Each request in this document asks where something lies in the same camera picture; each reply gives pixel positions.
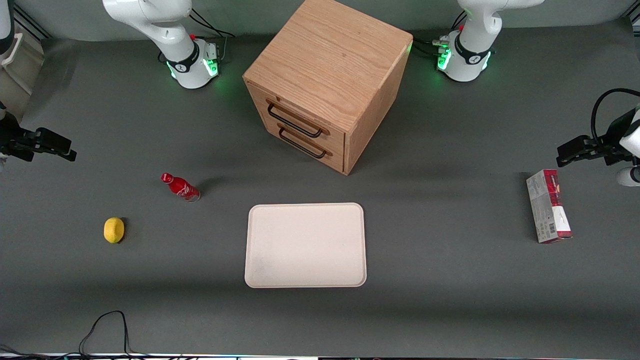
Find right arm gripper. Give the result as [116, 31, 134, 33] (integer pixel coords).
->
[0, 114, 77, 162]

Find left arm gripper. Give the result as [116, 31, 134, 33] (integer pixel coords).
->
[556, 107, 640, 167]

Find wooden drawer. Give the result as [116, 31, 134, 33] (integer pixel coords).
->
[247, 82, 347, 153]
[256, 112, 347, 174]

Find black handle with brown plate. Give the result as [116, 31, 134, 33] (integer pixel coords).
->
[277, 125, 334, 160]
[265, 98, 331, 139]

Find oak wooden drawer cabinet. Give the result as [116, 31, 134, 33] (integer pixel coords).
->
[242, 0, 414, 176]

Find grey and red carton box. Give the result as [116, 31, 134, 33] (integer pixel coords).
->
[526, 169, 573, 244]

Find beige plastic bin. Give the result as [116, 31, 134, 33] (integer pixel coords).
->
[0, 32, 45, 121]

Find yellow lemon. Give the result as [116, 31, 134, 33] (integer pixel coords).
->
[103, 217, 125, 244]

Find red cola bottle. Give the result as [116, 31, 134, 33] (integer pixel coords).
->
[160, 172, 201, 203]

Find beige rectangular tray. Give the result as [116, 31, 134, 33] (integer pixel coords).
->
[244, 202, 367, 289]

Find left wrist camera black cable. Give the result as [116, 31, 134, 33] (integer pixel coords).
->
[591, 88, 640, 143]

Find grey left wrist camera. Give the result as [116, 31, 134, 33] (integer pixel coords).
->
[616, 166, 640, 187]

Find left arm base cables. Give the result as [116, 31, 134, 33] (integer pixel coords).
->
[412, 10, 468, 58]

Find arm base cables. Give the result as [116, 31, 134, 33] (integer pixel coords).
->
[189, 7, 236, 63]
[412, 10, 468, 58]

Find looped thin black cable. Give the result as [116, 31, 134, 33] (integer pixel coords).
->
[79, 310, 133, 357]

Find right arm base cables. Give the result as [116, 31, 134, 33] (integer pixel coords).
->
[189, 7, 236, 63]

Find black cables along table edge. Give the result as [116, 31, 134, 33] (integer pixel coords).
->
[0, 344, 201, 360]

